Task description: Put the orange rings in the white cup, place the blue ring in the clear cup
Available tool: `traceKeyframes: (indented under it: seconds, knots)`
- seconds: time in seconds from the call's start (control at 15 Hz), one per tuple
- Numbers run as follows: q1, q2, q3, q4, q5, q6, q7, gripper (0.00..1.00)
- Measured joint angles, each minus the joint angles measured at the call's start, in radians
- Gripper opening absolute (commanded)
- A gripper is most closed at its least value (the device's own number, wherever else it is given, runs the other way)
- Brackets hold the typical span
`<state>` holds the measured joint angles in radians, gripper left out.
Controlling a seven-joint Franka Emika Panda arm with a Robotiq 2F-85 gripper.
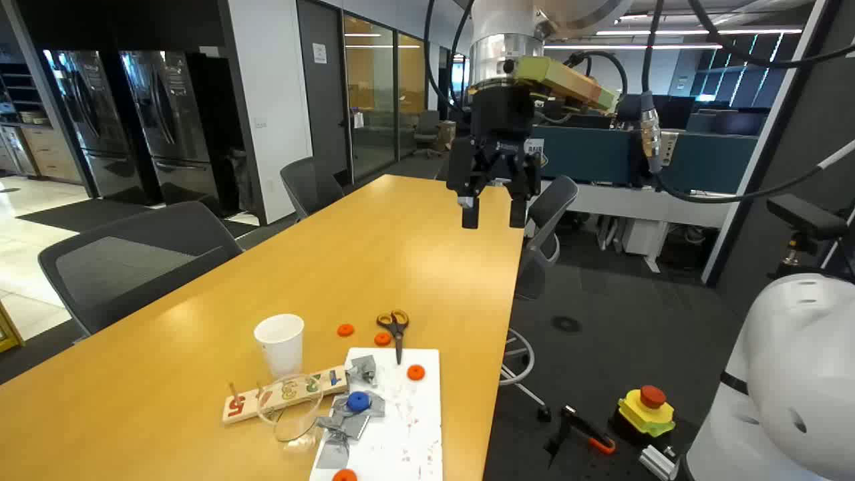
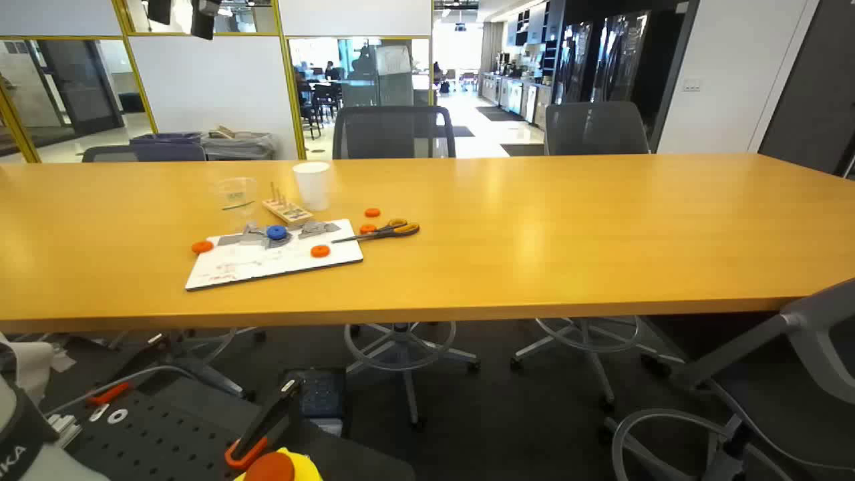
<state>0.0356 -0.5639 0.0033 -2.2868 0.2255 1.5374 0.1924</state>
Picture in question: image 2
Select white whiteboard sheet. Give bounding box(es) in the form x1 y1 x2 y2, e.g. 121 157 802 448
184 219 363 292

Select dark grey office chair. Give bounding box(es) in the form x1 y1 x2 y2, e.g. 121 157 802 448
511 101 649 411

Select yellow red emergency stop button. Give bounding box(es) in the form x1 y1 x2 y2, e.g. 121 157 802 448
234 448 323 481

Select light grey office chair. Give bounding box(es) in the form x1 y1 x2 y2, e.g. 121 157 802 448
608 281 855 481

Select orange grey scissors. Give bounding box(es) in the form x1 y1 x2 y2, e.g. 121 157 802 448
331 219 420 243

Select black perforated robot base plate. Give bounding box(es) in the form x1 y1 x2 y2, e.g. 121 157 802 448
67 380 416 481

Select crumpled grey tape piece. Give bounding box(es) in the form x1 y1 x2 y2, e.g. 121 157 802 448
300 223 339 237

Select white paper cup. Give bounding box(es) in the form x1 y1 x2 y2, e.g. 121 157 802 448
291 160 331 212

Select grey mesh office chair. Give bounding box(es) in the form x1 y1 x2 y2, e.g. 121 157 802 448
333 104 478 427

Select black orange clamp tool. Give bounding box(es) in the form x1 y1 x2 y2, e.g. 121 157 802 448
225 376 303 472

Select wooden number puzzle board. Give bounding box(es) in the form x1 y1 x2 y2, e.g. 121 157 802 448
265 200 313 224

